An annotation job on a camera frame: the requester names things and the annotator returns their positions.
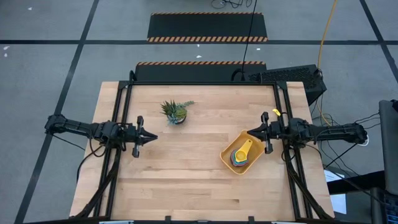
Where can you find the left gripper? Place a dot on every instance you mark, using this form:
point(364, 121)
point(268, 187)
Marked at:
point(133, 137)

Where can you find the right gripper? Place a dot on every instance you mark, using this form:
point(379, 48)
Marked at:
point(276, 132)

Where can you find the yellow plastic basket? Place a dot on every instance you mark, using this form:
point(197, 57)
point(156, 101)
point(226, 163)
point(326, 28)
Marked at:
point(256, 152)

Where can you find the small yellow measuring cup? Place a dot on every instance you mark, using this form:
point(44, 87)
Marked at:
point(241, 154)

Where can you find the green measuring cup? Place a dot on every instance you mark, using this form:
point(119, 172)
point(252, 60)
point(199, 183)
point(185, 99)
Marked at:
point(246, 160)

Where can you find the large indigo measuring cup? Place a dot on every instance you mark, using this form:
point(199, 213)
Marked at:
point(232, 158)

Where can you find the red measuring cup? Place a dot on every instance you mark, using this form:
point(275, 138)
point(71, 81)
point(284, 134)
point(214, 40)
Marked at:
point(238, 164)

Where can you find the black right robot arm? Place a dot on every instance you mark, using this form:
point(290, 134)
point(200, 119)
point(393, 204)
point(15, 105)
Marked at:
point(335, 130)

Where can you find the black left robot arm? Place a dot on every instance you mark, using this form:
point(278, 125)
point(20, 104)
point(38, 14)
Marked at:
point(77, 127)

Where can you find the yellow tag on gripper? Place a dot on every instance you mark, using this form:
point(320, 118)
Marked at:
point(276, 112)

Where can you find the succulent plant in black pot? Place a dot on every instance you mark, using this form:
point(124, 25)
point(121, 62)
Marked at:
point(175, 112)

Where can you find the black perforated computer case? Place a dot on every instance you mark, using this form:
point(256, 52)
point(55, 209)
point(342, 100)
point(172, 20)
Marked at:
point(289, 76)

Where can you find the black hazard-striped floor ramp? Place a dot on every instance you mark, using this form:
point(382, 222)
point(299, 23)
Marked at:
point(205, 26)
point(192, 72)

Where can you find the white paper sheet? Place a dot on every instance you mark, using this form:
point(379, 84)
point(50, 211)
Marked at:
point(339, 202)

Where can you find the black side desk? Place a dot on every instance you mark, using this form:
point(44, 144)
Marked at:
point(357, 183)

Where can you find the grey panel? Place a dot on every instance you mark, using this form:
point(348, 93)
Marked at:
point(390, 146)

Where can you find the black aluminium table frame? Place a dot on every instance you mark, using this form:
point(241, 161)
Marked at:
point(202, 83)

